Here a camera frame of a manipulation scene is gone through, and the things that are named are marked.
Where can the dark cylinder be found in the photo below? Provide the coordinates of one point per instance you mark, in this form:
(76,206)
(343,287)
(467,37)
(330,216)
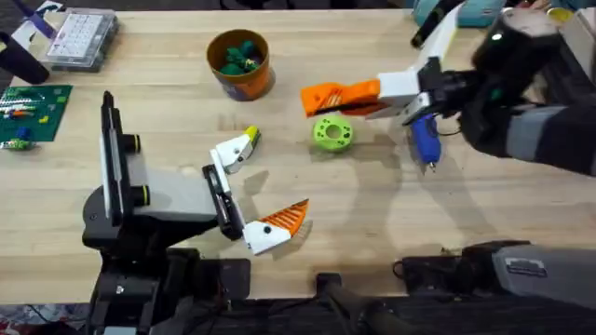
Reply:
(21,60)

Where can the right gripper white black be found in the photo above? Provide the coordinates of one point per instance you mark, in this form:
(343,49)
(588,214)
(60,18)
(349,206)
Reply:
(512,51)

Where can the white box with purple strip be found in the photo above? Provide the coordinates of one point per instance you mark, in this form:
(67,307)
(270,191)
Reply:
(32,23)

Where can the black upright wrist plate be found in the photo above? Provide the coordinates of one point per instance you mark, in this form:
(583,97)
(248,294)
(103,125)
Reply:
(112,158)

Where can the black stand foot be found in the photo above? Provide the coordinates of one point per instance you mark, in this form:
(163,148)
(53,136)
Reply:
(354,302)

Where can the yellow round roll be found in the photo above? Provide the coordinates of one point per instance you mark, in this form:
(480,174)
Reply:
(559,15)

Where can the orange tub with green toys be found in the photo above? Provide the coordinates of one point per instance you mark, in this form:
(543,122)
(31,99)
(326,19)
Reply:
(247,84)

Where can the green board with toy blocks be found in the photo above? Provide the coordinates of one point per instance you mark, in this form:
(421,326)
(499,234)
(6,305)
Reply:
(32,111)

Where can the black rail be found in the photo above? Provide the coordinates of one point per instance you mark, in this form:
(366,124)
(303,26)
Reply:
(465,321)

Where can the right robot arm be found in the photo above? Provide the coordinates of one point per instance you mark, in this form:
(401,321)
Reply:
(540,274)

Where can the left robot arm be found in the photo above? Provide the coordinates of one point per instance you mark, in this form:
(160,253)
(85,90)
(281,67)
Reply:
(130,288)

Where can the teal box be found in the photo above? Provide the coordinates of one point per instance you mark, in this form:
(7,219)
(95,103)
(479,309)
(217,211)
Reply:
(479,11)

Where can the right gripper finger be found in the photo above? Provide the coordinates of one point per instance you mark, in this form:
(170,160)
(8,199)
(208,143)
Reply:
(377,111)

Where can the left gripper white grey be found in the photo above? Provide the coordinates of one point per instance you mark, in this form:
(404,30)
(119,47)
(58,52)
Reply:
(177,195)

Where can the clear plastic parts box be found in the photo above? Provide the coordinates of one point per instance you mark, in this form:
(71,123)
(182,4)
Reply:
(81,39)

